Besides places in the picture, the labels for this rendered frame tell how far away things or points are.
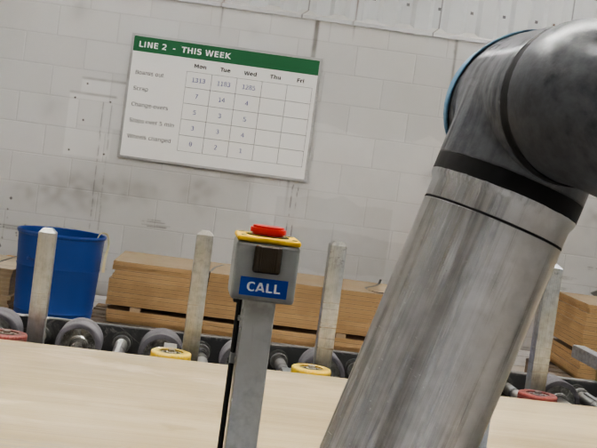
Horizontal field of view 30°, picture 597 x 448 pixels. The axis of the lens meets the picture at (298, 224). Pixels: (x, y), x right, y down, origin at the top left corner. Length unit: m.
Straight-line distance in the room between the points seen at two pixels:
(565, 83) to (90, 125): 7.90
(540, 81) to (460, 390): 0.23
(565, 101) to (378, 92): 7.80
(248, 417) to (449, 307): 0.50
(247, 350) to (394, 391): 0.45
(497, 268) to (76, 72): 7.87
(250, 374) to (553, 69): 0.62
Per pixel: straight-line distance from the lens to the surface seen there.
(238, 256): 1.21
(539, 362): 2.47
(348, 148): 8.49
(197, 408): 1.80
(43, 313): 2.35
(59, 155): 8.60
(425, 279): 0.81
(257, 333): 1.24
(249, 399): 1.25
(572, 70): 0.74
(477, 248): 0.80
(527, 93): 0.76
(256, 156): 8.44
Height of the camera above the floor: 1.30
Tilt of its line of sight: 3 degrees down
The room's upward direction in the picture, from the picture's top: 8 degrees clockwise
